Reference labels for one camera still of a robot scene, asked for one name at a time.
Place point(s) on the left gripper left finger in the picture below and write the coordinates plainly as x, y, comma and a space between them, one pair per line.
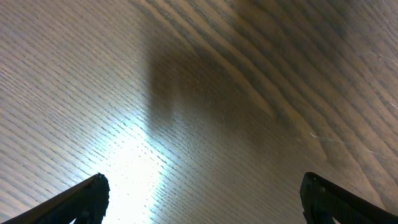
85, 202

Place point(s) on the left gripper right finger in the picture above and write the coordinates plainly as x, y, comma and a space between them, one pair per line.
326, 202

